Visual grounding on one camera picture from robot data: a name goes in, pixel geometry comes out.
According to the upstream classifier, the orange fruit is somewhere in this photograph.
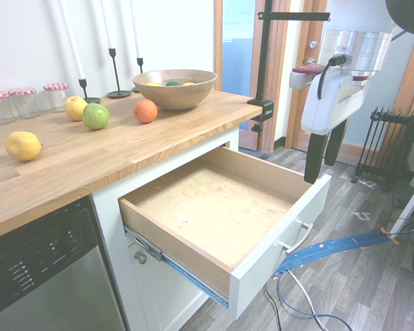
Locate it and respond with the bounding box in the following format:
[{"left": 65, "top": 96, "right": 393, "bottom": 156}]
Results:
[{"left": 133, "top": 99, "right": 159, "bottom": 124}]

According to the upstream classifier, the wooden door frosted glass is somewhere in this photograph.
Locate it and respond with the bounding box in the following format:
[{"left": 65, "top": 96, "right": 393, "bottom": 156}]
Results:
[{"left": 284, "top": 0, "right": 333, "bottom": 152}]

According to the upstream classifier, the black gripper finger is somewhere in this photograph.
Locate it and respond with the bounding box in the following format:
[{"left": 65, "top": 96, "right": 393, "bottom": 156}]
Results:
[
  {"left": 303, "top": 132, "right": 329, "bottom": 185},
  {"left": 324, "top": 118, "right": 348, "bottom": 166}
]

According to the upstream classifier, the stainless steel dishwasher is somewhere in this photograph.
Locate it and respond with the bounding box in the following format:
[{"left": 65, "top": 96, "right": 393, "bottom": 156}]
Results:
[{"left": 0, "top": 194, "right": 127, "bottom": 331}]

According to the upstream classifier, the yellow lemon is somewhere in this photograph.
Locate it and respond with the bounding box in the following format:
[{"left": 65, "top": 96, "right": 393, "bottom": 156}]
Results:
[{"left": 5, "top": 131, "right": 43, "bottom": 162}]

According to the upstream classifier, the white wooden drawer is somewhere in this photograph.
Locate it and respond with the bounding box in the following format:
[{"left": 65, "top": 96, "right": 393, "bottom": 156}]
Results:
[{"left": 118, "top": 146, "right": 333, "bottom": 321}]

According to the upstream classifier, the black clamp camera stand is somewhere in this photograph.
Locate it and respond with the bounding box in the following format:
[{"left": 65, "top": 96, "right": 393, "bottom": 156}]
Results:
[{"left": 246, "top": 0, "right": 331, "bottom": 134}]

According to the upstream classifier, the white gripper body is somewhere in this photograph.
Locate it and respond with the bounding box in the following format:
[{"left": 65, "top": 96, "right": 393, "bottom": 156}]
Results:
[{"left": 300, "top": 67, "right": 367, "bottom": 136}]

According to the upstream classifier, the metal drawer slide rail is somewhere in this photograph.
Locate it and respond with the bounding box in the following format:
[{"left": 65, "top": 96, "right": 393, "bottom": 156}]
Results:
[{"left": 124, "top": 226, "right": 230, "bottom": 309}]

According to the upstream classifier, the black candle holder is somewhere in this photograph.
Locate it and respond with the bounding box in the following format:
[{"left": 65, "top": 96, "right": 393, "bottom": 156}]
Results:
[
  {"left": 106, "top": 48, "right": 132, "bottom": 99},
  {"left": 131, "top": 57, "right": 146, "bottom": 93},
  {"left": 75, "top": 78, "right": 101, "bottom": 105}
]

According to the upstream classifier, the wood framed glass door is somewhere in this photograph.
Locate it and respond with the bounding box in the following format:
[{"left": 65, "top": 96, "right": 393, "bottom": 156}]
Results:
[{"left": 213, "top": 0, "right": 293, "bottom": 154}]

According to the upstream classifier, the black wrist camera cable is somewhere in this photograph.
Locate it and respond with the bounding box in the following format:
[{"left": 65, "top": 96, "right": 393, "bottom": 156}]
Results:
[{"left": 317, "top": 54, "right": 349, "bottom": 99}]

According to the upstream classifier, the white taper candle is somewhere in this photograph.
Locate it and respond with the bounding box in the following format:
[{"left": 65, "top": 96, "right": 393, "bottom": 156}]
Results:
[
  {"left": 128, "top": 0, "right": 141, "bottom": 59},
  {"left": 57, "top": 0, "right": 86, "bottom": 81},
  {"left": 99, "top": 0, "right": 116, "bottom": 50}
]

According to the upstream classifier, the white kitchen cabinet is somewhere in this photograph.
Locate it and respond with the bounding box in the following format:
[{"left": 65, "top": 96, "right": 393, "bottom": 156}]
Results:
[{"left": 91, "top": 126, "right": 241, "bottom": 331}]

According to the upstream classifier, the yellow apple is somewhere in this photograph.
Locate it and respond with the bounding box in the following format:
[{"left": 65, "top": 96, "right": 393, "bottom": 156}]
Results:
[{"left": 63, "top": 96, "right": 89, "bottom": 121}]

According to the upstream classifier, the blue taped cable bundle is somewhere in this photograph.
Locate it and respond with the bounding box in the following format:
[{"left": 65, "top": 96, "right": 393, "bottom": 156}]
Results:
[{"left": 270, "top": 230, "right": 401, "bottom": 281}]

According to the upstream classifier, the wooden bowl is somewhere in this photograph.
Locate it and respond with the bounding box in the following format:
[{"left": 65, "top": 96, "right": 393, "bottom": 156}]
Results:
[{"left": 132, "top": 69, "right": 218, "bottom": 111}]

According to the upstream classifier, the green apple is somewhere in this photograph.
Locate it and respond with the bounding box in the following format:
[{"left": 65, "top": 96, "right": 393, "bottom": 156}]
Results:
[{"left": 81, "top": 103, "right": 110, "bottom": 130}]

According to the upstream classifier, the white cable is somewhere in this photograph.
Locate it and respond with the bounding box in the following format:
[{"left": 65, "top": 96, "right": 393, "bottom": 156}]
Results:
[{"left": 285, "top": 268, "right": 333, "bottom": 331}]

